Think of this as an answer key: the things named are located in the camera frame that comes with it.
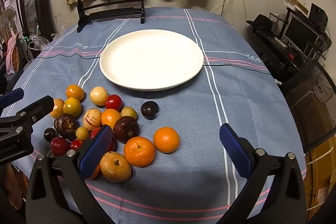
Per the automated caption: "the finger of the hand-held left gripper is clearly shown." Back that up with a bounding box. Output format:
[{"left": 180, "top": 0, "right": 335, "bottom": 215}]
[
  {"left": 0, "top": 88, "right": 25, "bottom": 112},
  {"left": 16, "top": 95, "right": 55, "bottom": 126}
]

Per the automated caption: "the black speaker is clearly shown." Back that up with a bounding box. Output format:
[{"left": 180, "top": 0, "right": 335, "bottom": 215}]
[{"left": 308, "top": 3, "right": 328, "bottom": 31}]

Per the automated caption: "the white power cable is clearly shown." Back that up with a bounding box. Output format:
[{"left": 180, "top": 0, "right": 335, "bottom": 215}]
[{"left": 210, "top": 0, "right": 235, "bottom": 13}]

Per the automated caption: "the small dark cherry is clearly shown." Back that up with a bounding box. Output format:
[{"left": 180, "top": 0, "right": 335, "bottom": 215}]
[{"left": 43, "top": 127, "right": 58, "bottom": 143}]

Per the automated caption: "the clear plastic bag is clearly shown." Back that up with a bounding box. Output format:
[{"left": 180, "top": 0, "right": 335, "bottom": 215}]
[{"left": 29, "top": 34, "right": 50, "bottom": 51}]

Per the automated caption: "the standing fan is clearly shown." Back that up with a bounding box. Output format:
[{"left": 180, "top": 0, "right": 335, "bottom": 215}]
[{"left": 0, "top": 7, "right": 17, "bottom": 33}]

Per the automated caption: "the striped pepino melon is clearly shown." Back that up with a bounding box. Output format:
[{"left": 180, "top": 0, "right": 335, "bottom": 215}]
[{"left": 83, "top": 108, "right": 102, "bottom": 131}]

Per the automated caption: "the brown mangosteen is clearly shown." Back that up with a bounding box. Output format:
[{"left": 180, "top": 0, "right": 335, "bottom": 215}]
[{"left": 54, "top": 113, "right": 79, "bottom": 140}]

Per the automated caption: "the dark purple mangosteen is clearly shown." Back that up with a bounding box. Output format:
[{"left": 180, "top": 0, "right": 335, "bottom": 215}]
[{"left": 113, "top": 116, "right": 140, "bottom": 143}]

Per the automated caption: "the dimpled small orange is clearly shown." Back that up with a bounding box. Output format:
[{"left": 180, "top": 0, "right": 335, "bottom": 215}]
[{"left": 50, "top": 98, "right": 65, "bottom": 119}]

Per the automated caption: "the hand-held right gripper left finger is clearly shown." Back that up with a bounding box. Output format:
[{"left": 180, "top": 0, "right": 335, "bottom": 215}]
[{"left": 25, "top": 124, "right": 116, "bottom": 224}]

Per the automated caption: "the small mandarin orange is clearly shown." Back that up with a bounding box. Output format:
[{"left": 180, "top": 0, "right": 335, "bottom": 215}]
[{"left": 153, "top": 127, "right": 180, "bottom": 153}]

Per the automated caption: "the dark red plum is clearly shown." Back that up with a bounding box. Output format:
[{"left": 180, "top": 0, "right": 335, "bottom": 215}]
[{"left": 51, "top": 137, "right": 71, "bottom": 157}]

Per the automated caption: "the blue striped tablecloth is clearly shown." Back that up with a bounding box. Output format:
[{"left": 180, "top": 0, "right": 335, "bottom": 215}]
[{"left": 5, "top": 7, "right": 307, "bottom": 224}]

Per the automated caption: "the yellow green tomato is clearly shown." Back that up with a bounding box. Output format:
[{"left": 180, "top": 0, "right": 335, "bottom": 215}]
[{"left": 63, "top": 97, "right": 82, "bottom": 118}]

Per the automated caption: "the small yellow longan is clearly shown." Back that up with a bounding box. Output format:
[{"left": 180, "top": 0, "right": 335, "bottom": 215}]
[{"left": 76, "top": 127, "right": 90, "bottom": 141}]

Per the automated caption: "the black desk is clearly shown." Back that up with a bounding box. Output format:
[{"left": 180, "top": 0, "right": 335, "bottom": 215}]
[{"left": 252, "top": 28, "right": 315, "bottom": 83}]

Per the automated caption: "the smooth orange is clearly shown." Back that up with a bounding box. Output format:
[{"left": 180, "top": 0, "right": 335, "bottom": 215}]
[{"left": 101, "top": 109, "right": 122, "bottom": 128}]

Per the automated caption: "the small orange tomato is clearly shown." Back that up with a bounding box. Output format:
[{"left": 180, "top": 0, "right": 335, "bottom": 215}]
[{"left": 66, "top": 85, "right": 85, "bottom": 101}]

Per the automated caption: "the dark purple plum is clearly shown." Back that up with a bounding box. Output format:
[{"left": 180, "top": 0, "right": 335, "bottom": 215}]
[{"left": 140, "top": 101, "right": 159, "bottom": 120}]

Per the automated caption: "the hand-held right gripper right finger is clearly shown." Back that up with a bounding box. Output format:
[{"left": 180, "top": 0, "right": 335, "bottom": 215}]
[{"left": 215, "top": 123, "right": 307, "bottom": 224}]

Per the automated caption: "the cardboard box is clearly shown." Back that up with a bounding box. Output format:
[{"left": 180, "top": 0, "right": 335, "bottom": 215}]
[{"left": 304, "top": 132, "right": 336, "bottom": 216}]

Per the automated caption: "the white round plate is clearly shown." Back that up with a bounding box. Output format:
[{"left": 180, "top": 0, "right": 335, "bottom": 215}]
[{"left": 99, "top": 29, "right": 204, "bottom": 91}]

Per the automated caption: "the pale yellow plum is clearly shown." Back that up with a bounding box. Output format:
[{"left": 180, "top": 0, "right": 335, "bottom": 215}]
[{"left": 90, "top": 86, "right": 109, "bottom": 106}]

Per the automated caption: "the pink cloth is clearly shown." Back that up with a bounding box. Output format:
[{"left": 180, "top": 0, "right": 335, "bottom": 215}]
[{"left": 6, "top": 35, "right": 20, "bottom": 75}]

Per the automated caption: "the black hat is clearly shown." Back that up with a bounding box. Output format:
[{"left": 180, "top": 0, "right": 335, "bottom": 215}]
[{"left": 246, "top": 14, "right": 275, "bottom": 31}]

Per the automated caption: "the large yellow longan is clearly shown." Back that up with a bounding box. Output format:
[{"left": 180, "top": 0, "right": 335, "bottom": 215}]
[{"left": 121, "top": 107, "right": 138, "bottom": 120}]

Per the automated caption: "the large mandarin orange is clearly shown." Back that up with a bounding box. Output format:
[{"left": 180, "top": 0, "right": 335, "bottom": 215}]
[{"left": 123, "top": 136, "right": 156, "bottom": 168}]

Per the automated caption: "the black mesh chair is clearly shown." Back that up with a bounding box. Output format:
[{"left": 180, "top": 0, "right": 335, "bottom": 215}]
[{"left": 281, "top": 59, "right": 336, "bottom": 151}]

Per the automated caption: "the small red cherry tomato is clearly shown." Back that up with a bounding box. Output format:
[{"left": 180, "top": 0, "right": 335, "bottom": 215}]
[{"left": 70, "top": 139, "right": 83, "bottom": 151}]

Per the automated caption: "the computer monitor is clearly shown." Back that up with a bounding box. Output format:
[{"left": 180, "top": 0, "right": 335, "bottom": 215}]
[{"left": 282, "top": 15, "right": 319, "bottom": 52}]

